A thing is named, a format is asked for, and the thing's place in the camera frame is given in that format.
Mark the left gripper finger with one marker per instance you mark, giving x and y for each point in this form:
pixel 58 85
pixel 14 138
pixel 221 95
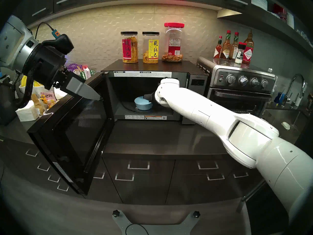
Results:
pixel 83 90

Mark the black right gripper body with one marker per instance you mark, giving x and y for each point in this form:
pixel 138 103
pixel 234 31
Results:
pixel 151 98

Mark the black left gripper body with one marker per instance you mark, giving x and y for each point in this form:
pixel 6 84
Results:
pixel 46 65

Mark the light blue bowl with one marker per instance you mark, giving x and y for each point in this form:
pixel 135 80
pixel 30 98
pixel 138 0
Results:
pixel 141 105

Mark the black glass microwave door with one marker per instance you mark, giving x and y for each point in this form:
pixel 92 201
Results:
pixel 73 134

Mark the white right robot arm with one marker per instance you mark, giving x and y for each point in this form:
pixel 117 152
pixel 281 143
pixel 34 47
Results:
pixel 244 139

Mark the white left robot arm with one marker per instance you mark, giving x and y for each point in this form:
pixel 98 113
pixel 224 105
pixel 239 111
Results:
pixel 14 46

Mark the glass microwave turntable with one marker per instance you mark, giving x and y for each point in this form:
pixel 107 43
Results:
pixel 127 108

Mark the colourful sachet packets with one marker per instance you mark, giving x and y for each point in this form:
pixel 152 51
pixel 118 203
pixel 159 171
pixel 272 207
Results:
pixel 86 71

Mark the purple snack bag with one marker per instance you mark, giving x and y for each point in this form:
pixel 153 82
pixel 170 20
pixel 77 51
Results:
pixel 73 68

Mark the large white paper napkin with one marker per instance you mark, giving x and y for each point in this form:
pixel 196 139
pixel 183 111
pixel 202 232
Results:
pixel 58 92

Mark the white fruit bowl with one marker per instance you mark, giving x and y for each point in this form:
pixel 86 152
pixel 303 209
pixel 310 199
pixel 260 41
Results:
pixel 36 89

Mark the pink Korean snack pack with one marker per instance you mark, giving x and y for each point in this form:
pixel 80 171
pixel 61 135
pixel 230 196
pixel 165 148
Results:
pixel 47 97

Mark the brown paper snack bag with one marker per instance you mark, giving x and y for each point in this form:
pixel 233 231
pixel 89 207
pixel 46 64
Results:
pixel 38 103

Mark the snack jar with yellow label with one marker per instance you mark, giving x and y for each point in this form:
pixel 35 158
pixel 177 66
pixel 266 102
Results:
pixel 150 51

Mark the white napkin stack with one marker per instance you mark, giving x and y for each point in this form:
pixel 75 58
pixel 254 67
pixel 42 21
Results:
pixel 25 113

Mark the snack jar with red label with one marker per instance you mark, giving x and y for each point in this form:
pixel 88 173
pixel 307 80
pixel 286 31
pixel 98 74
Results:
pixel 129 51

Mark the clear jar with red lid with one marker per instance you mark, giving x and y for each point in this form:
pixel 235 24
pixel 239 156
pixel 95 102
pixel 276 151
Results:
pixel 173 47

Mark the stainless steel toaster oven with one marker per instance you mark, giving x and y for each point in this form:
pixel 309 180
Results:
pixel 220 70

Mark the small red Tabasco bottle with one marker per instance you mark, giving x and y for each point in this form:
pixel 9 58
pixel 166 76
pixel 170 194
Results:
pixel 217 52

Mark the orange-brown Tabasco bottle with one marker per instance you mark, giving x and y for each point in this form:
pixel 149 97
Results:
pixel 225 52

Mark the dark wood drawer cabinet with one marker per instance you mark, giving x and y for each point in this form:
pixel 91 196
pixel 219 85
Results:
pixel 159 188

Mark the white shaker with red cap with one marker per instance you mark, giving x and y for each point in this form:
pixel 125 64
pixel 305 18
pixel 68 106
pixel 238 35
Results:
pixel 240 54

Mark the large Tabasco bottle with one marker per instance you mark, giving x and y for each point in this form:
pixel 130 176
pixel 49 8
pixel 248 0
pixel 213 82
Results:
pixel 248 53

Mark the black base knob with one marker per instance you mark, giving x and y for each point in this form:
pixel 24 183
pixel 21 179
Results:
pixel 196 214
pixel 116 213

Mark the blue dish soap bottle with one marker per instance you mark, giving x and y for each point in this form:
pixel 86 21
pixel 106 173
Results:
pixel 280 97

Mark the small white round dish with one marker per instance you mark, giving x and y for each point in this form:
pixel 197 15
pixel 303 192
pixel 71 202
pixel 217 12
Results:
pixel 285 125

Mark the stack of white plates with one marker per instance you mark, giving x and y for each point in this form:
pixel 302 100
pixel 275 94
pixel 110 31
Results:
pixel 259 0

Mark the chrome kitchen faucet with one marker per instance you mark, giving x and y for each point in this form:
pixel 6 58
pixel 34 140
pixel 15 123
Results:
pixel 298 75

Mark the stack of red cups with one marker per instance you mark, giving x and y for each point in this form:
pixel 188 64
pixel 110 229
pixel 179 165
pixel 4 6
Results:
pixel 281 13

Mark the stack of white cups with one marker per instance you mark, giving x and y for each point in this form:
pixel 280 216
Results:
pixel 290 20

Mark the black dishwasher front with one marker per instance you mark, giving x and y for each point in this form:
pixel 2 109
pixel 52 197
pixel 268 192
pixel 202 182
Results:
pixel 264 212

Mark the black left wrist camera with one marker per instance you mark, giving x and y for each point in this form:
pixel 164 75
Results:
pixel 60 43

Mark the dark wooden wall shelf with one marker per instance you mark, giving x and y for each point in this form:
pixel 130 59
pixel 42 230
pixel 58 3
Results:
pixel 264 20

